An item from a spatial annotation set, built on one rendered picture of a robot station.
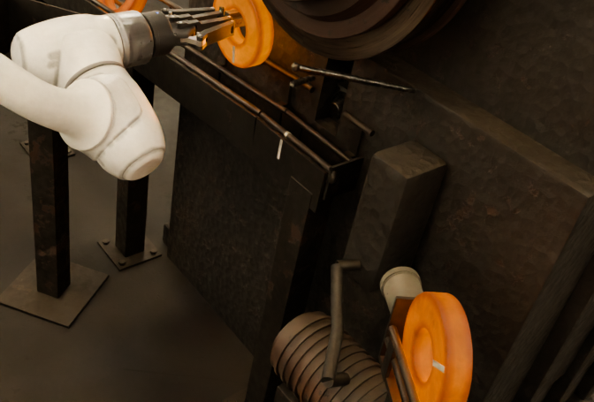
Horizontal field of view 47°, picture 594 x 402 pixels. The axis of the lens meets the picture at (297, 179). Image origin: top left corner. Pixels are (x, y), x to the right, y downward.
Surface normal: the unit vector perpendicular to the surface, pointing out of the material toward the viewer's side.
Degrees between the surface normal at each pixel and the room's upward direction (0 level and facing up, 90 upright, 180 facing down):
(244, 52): 92
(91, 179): 0
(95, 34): 30
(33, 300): 0
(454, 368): 52
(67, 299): 0
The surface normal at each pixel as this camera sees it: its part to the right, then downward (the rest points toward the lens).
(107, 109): 0.20, -0.07
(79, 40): 0.37, -0.45
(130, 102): 0.67, -0.55
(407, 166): 0.17, -0.80
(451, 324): 0.19, -0.66
